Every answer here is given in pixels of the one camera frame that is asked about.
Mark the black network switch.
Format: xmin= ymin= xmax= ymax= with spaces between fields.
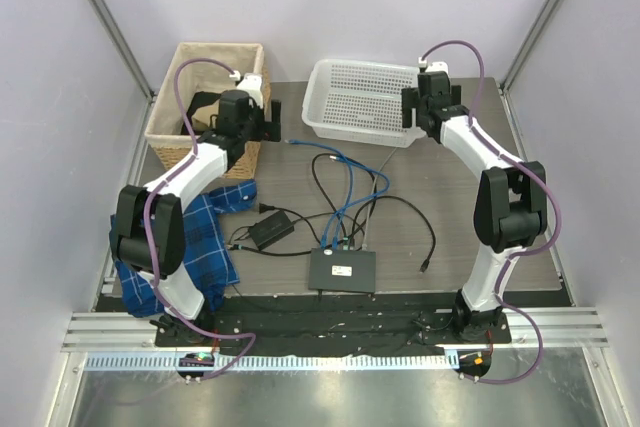
xmin=308 ymin=248 xmax=377 ymax=294

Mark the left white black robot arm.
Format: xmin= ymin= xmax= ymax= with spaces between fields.
xmin=110 ymin=87 xmax=282 ymax=346

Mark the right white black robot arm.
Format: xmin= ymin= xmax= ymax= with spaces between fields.
xmin=401 ymin=68 xmax=547 ymax=342

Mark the black cloth in basket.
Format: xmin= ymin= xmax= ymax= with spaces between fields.
xmin=187 ymin=91 xmax=221 ymax=135

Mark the white plastic perforated basket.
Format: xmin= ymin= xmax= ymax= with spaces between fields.
xmin=301 ymin=59 xmax=425 ymax=148

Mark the wicker basket with liner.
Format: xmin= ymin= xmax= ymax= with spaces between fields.
xmin=145 ymin=42 xmax=271 ymax=170

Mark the black power adapter brick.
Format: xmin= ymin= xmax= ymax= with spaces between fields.
xmin=248 ymin=211 xmax=294 ymax=251

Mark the blue plaid cloth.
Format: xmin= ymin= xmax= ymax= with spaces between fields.
xmin=114 ymin=179 xmax=257 ymax=318

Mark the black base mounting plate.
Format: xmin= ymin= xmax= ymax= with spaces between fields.
xmin=94 ymin=291 xmax=574 ymax=353

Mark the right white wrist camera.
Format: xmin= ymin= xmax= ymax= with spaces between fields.
xmin=418 ymin=59 xmax=449 ymax=74

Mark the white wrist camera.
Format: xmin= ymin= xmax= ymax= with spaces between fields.
xmin=418 ymin=59 xmax=449 ymax=74
xmin=229 ymin=70 xmax=264 ymax=108

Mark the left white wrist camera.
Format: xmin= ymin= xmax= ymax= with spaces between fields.
xmin=229 ymin=70 xmax=264 ymax=108

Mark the grey ethernet cable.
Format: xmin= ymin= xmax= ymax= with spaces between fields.
xmin=363 ymin=146 xmax=396 ymax=249

